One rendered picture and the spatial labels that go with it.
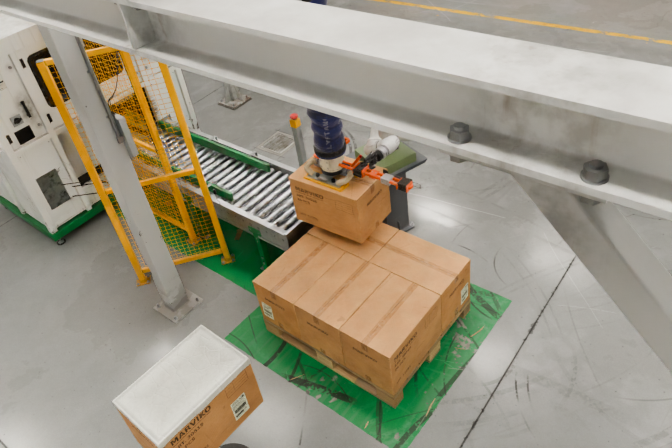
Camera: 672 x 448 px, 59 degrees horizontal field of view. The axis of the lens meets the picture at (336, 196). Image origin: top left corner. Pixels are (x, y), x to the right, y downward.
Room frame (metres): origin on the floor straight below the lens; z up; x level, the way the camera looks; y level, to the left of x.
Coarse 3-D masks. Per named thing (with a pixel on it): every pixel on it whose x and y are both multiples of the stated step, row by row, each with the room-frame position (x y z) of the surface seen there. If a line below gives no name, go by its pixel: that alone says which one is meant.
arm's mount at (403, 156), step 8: (400, 144) 4.03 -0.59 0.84; (360, 152) 4.00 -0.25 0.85; (392, 152) 3.94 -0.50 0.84; (400, 152) 3.93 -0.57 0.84; (408, 152) 3.91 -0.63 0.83; (360, 160) 3.99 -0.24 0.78; (384, 160) 3.85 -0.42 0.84; (392, 160) 3.84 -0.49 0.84; (400, 160) 3.83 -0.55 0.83; (408, 160) 3.86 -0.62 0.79; (392, 168) 3.79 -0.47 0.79; (400, 168) 3.83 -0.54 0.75
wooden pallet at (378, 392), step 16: (464, 304) 2.87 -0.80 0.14; (288, 336) 2.94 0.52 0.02; (304, 352) 2.78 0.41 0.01; (320, 352) 2.65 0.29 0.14; (432, 352) 2.55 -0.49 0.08; (336, 368) 2.59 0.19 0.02; (416, 368) 2.41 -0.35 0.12; (368, 384) 2.42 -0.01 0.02; (384, 400) 2.28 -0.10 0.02; (400, 400) 2.26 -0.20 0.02
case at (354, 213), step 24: (312, 168) 3.58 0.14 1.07; (384, 168) 3.43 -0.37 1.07; (312, 192) 3.38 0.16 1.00; (336, 192) 3.25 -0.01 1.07; (360, 192) 3.20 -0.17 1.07; (384, 192) 3.37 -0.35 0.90; (312, 216) 3.41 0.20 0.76; (336, 216) 3.25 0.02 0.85; (360, 216) 3.14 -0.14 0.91; (384, 216) 3.35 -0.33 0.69; (360, 240) 3.13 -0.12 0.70
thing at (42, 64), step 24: (96, 48) 3.87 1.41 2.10; (48, 72) 3.81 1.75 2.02; (168, 72) 3.90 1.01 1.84; (72, 120) 3.84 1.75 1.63; (192, 144) 3.90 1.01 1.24; (192, 168) 3.92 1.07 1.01; (192, 216) 3.90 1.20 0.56; (216, 216) 3.90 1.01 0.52; (120, 240) 3.79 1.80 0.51; (216, 240) 3.92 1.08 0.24; (144, 264) 3.83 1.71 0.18
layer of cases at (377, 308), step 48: (336, 240) 3.34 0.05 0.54; (384, 240) 3.25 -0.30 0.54; (288, 288) 2.93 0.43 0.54; (336, 288) 2.85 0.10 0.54; (384, 288) 2.78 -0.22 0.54; (432, 288) 2.71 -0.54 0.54; (336, 336) 2.52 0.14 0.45; (384, 336) 2.39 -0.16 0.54; (432, 336) 2.56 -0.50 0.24; (384, 384) 2.26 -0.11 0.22
